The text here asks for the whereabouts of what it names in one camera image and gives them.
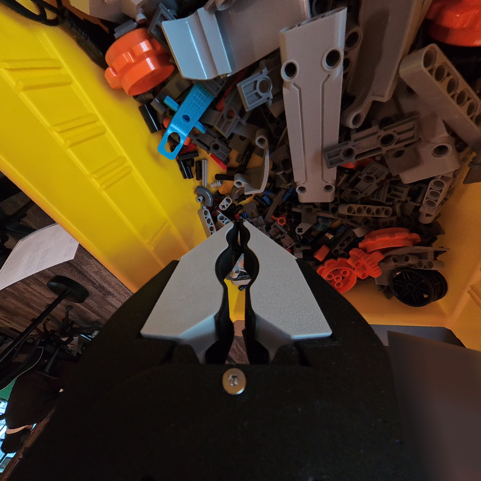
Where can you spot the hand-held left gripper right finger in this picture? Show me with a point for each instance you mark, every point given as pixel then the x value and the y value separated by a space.
pixel 289 300

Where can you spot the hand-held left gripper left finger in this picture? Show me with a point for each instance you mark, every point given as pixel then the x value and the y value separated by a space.
pixel 184 300

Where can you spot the pile of building pieces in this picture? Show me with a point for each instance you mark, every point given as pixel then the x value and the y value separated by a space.
pixel 357 158

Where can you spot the black floor lamp pole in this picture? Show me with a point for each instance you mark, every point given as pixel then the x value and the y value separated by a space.
pixel 65 289

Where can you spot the black spoked wheel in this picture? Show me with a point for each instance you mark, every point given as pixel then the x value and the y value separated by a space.
pixel 417 287

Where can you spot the white paper sheet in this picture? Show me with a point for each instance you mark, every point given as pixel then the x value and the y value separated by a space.
pixel 37 251

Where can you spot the teal brick separator tool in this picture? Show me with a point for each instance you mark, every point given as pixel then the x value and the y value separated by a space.
pixel 186 120

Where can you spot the long light grey panel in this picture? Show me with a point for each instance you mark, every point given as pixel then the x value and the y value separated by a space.
pixel 312 112

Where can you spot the large orange wheel hub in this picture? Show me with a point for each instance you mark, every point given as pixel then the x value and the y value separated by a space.
pixel 139 64
pixel 454 18

